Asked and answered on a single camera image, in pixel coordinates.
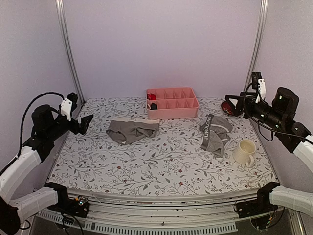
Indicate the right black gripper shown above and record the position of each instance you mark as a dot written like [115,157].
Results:
[241,105]

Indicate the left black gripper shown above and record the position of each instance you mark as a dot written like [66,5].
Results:
[83,126]

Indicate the grey underwear cream waistband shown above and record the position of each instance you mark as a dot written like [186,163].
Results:
[125,131]

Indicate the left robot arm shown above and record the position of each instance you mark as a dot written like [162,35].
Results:
[46,130]

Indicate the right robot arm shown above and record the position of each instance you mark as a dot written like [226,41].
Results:
[294,136]

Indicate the red patterned saucer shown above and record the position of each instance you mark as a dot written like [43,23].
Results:
[225,106]

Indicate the grey boxer briefs lettered band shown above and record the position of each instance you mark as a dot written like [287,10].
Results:
[215,134]

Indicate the cream ceramic mug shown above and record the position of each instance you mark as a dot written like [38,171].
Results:
[244,153]

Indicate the red rolled cloth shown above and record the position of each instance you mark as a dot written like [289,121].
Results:
[151,96]

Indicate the dark rolled cloth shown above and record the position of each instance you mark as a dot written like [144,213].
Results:
[153,106]

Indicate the pink divided organizer box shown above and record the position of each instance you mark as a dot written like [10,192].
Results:
[173,103]

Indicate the floral table cloth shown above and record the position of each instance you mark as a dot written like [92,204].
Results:
[170,164]

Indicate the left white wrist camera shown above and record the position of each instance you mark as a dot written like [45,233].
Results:
[68,105]

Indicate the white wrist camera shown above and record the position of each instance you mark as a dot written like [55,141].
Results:
[258,84]
[68,105]

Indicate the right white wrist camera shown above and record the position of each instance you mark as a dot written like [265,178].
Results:
[258,84]

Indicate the right aluminium frame post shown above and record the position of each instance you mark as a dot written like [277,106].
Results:
[258,40]

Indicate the aluminium frame post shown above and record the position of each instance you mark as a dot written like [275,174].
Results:
[66,41]
[258,40]

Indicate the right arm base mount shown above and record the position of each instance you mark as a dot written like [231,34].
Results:
[259,205]

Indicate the left aluminium frame post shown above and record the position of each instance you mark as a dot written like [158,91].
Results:
[66,41]

